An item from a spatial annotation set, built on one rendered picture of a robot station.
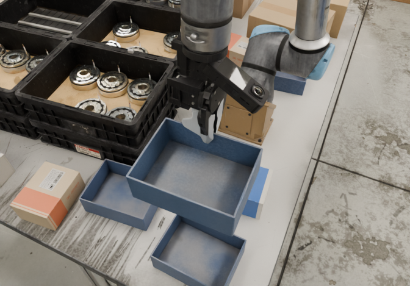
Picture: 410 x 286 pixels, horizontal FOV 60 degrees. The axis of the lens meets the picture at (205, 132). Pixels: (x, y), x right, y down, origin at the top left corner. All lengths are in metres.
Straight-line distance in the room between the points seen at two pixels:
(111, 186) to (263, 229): 0.47
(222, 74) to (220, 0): 0.12
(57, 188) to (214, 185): 0.56
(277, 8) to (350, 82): 1.24
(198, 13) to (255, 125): 0.72
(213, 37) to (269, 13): 1.07
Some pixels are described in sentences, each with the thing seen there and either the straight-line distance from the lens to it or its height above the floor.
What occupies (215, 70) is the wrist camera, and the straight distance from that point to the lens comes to 0.55.
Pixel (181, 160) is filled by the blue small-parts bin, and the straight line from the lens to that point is 0.71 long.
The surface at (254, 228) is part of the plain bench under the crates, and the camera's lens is 1.05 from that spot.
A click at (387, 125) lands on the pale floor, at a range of 2.50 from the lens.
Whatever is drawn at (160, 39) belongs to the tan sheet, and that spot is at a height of 0.83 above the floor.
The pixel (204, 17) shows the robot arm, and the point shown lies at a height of 1.38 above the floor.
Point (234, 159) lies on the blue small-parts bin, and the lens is 0.70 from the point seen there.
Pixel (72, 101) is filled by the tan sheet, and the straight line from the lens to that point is 1.24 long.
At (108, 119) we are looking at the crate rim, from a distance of 1.01.
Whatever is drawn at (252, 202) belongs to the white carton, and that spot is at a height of 0.78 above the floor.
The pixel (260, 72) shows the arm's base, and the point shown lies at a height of 0.94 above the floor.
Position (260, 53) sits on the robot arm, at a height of 0.98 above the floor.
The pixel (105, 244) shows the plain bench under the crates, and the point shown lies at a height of 0.70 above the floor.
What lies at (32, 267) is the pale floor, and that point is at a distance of 1.92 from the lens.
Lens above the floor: 1.63
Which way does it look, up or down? 49 degrees down
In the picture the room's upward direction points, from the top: straight up
